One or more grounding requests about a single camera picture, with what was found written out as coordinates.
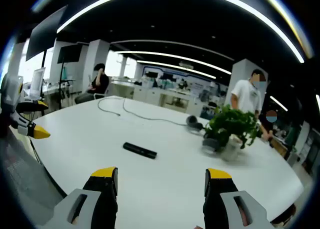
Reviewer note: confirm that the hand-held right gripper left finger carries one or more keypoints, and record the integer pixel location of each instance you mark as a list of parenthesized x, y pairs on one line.
[(82, 206)]

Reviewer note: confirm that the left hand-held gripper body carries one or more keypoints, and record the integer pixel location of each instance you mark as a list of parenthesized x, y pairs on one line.
[(10, 89)]

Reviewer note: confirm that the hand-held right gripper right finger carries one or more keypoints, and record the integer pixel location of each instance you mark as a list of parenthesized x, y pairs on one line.
[(225, 201)]

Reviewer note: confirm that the black remote control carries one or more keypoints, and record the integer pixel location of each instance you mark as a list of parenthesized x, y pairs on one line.
[(140, 150)]

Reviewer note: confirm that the white monitor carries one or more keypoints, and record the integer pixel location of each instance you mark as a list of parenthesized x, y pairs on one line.
[(37, 81)]

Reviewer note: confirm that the small black monitor on stand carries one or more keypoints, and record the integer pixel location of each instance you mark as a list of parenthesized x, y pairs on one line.
[(70, 53)]

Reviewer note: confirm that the large black monitor on stand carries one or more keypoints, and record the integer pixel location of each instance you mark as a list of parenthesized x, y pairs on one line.
[(47, 31)]

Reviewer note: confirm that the potted green plant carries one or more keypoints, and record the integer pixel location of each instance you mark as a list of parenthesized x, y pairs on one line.
[(232, 129)]

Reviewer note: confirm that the dark grey headphones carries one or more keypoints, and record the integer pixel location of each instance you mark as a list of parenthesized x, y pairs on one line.
[(193, 122)]

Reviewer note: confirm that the white background counter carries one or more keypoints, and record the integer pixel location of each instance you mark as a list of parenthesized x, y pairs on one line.
[(150, 95)]

